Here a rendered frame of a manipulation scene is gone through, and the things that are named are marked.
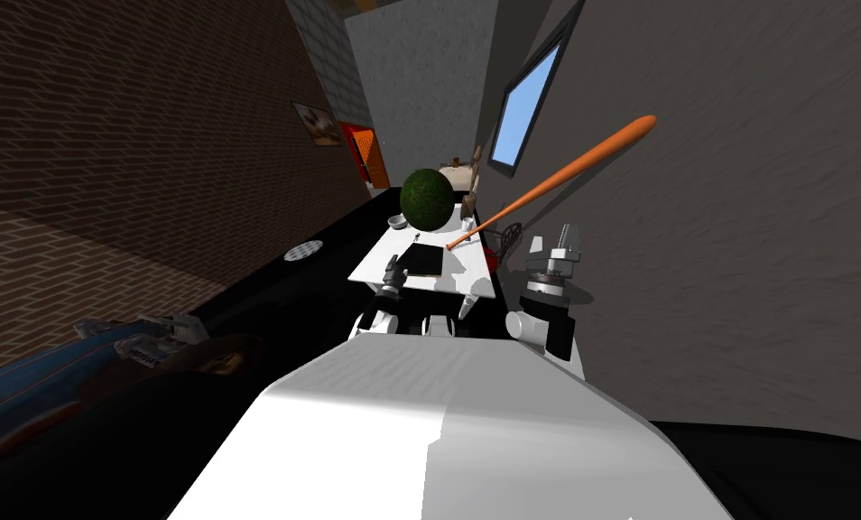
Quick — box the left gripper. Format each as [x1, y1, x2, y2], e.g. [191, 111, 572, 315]
[381, 254, 410, 294]

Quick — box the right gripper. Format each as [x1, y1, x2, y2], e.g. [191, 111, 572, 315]
[524, 222, 584, 279]

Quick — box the black book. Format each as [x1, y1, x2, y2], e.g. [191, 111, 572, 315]
[397, 242, 446, 280]

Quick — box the orange baseball bat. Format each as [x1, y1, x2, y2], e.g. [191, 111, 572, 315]
[444, 114, 659, 253]

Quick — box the white table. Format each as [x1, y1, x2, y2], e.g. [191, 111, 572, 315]
[347, 204, 503, 320]

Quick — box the dark green ball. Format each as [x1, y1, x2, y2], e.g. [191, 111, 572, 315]
[399, 168, 457, 234]

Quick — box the round white floor grille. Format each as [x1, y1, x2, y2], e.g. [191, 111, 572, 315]
[282, 239, 326, 264]

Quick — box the beige table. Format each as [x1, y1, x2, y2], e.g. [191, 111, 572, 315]
[438, 154, 477, 193]

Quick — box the orange door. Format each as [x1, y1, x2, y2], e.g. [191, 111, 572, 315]
[338, 120, 392, 191]

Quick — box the blue window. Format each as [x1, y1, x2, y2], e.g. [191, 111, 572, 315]
[487, 34, 568, 179]

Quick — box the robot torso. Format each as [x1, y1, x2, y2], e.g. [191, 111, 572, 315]
[166, 311, 735, 520]

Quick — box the dark wire racket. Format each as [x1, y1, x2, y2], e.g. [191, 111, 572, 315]
[497, 221, 525, 263]

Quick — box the framed wall picture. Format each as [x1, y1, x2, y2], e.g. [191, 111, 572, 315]
[291, 101, 345, 149]

